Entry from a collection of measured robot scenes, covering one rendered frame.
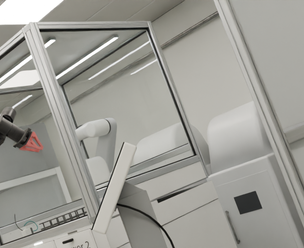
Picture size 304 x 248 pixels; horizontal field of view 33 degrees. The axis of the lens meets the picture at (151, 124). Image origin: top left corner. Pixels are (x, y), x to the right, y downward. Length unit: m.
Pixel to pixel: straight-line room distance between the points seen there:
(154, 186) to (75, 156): 0.52
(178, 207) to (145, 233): 1.02
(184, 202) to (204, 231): 0.21
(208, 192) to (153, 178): 0.45
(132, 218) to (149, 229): 0.07
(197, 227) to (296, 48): 1.35
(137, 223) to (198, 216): 1.15
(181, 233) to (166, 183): 0.29
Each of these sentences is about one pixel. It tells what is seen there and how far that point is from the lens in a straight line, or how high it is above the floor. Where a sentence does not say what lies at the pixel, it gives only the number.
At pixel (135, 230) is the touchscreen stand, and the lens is 1.91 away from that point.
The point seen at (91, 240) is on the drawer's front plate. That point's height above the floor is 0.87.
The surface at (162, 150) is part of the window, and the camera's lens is 2.97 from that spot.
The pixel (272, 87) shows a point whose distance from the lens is 1.75.
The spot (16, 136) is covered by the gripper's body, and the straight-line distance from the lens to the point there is 2.12.
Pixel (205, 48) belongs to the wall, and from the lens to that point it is 5.81.
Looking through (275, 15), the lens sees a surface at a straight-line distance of 2.00.
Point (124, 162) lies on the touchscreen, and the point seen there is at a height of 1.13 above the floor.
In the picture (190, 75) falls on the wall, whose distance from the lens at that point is 5.94.
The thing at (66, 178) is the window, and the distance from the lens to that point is 2.64.
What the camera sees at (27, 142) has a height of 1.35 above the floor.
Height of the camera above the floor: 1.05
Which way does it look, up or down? 6 degrees up
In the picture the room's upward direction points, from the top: 20 degrees counter-clockwise
